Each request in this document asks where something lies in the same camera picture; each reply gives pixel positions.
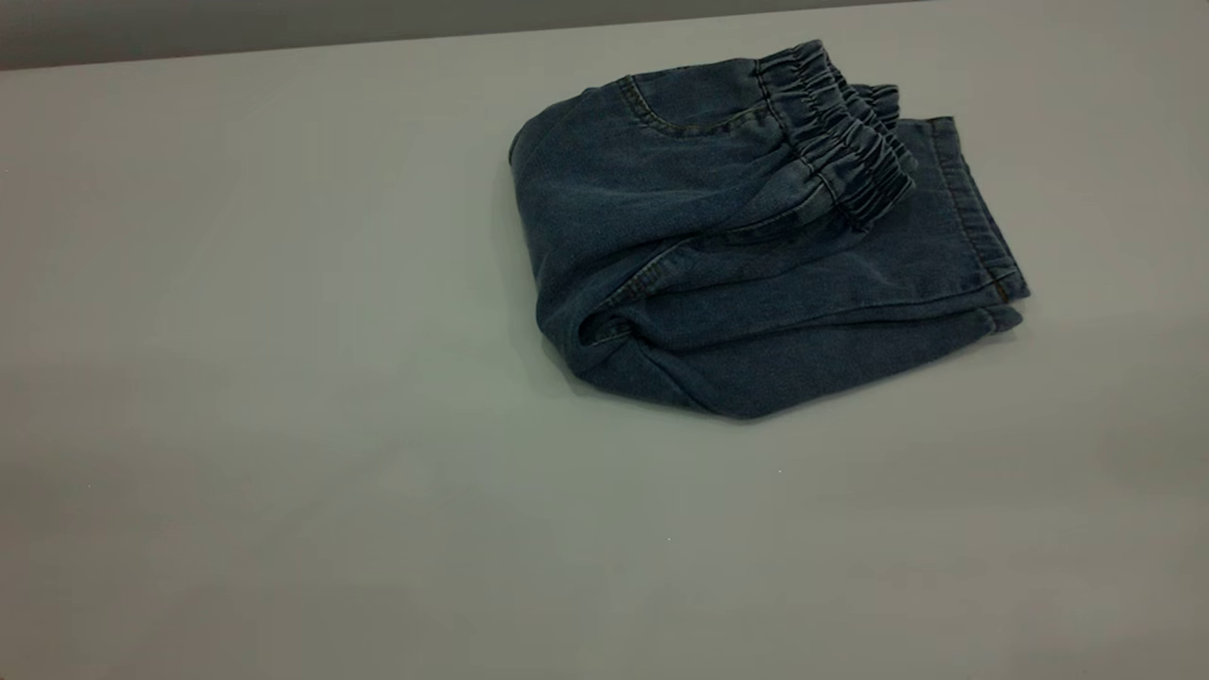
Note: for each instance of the blue denim shorts cartoon print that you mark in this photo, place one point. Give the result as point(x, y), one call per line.
point(737, 246)

